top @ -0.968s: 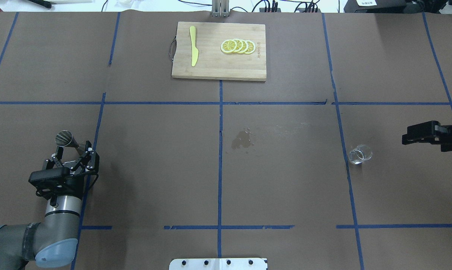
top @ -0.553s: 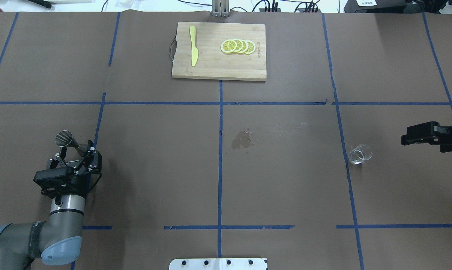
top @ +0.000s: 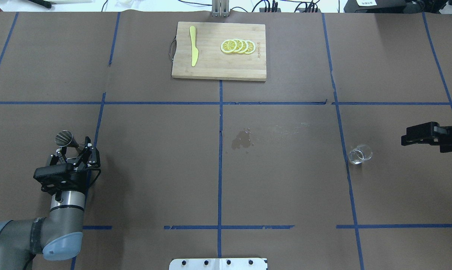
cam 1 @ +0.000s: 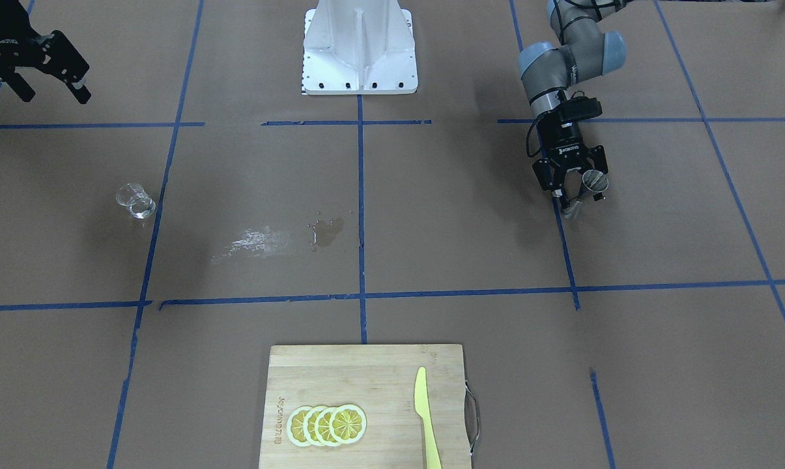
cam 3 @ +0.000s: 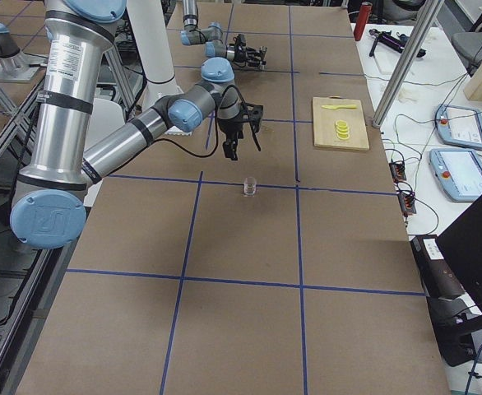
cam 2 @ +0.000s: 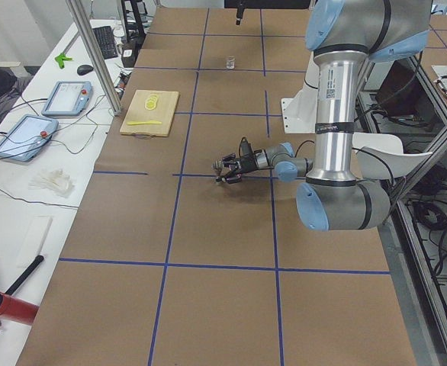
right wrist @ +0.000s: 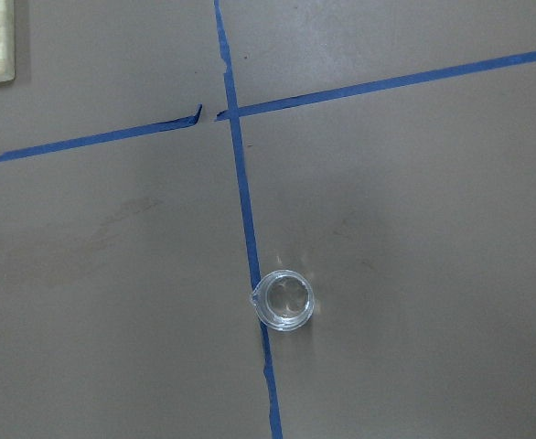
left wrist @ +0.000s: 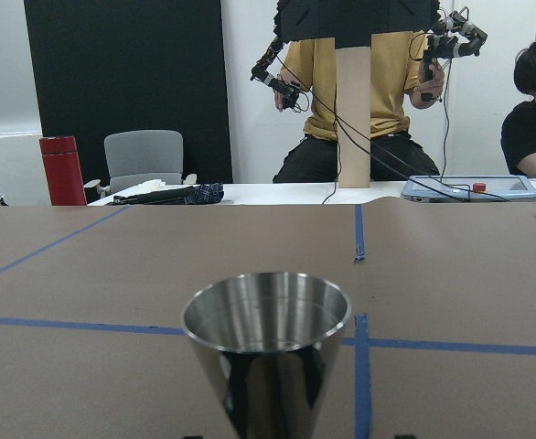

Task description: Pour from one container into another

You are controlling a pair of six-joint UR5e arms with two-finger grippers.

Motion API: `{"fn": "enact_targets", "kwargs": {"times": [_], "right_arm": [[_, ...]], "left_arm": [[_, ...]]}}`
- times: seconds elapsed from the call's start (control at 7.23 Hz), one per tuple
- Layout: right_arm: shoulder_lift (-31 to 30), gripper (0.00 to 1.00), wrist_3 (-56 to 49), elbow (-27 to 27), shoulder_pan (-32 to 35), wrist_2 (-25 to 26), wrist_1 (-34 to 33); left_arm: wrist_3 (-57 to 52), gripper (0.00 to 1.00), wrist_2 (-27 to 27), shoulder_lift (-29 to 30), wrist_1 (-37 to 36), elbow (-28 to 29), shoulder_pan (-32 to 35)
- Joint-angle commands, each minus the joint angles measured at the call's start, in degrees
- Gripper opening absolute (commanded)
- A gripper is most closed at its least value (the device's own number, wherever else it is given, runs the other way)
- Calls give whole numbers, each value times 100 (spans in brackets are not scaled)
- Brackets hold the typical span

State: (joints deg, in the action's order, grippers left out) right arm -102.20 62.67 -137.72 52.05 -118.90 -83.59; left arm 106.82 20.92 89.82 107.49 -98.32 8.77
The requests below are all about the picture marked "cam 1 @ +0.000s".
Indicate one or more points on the steel jigger measuring cup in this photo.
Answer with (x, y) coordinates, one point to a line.
(594, 184)

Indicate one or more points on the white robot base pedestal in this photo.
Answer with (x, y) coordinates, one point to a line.
(359, 47)

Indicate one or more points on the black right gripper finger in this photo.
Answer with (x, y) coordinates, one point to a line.
(19, 85)
(79, 90)

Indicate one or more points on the yellow plastic knife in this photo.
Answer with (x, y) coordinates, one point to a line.
(422, 407)

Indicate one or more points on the lemon slice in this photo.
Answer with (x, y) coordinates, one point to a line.
(309, 426)
(323, 434)
(348, 424)
(296, 427)

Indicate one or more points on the clear glass cup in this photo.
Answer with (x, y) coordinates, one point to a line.
(136, 201)

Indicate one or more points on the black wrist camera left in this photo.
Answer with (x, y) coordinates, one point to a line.
(578, 108)

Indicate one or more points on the bamboo cutting board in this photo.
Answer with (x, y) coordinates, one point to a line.
(379, 379)

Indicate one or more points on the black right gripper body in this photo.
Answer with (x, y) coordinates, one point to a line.
(0, 40)

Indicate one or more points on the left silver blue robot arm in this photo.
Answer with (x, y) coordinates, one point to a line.
(583, 52)

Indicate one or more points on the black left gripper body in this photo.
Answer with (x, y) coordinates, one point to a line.
(563, 141)

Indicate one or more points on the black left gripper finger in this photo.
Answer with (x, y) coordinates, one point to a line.
(595, 183)
(568, 206)

